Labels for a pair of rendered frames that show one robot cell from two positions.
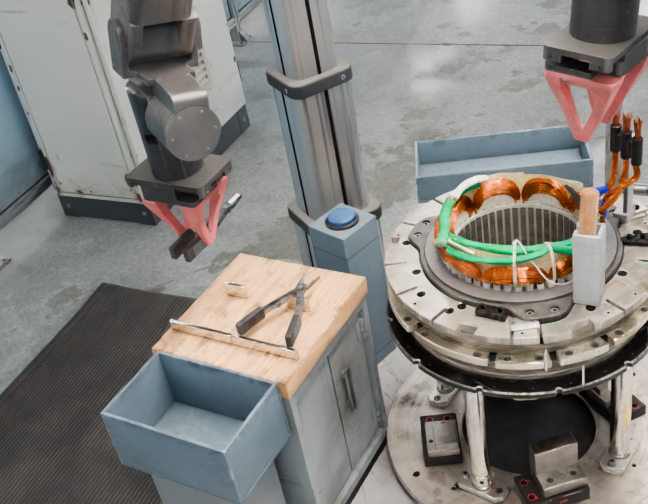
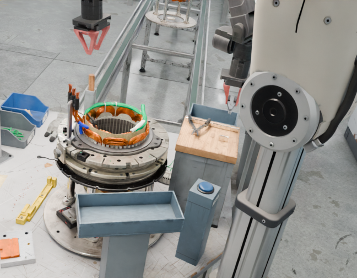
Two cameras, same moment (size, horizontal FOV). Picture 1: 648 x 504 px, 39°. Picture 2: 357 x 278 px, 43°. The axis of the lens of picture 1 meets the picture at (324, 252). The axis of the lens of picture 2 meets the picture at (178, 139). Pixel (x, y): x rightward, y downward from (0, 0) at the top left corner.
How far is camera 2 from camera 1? 2.03 m
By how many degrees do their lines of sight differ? 109
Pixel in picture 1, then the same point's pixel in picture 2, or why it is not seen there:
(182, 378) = not seen: hidden behind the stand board
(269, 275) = (216, 147)
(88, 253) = not seen: outside the picture
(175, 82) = (228, 28)
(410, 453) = not seen: hidden behind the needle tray
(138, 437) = (223, 115)
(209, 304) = (231, 139)
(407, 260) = (158, 132)
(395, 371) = (171, 244)
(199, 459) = (201, 111)
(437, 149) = (169, 223)
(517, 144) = (120, 227)
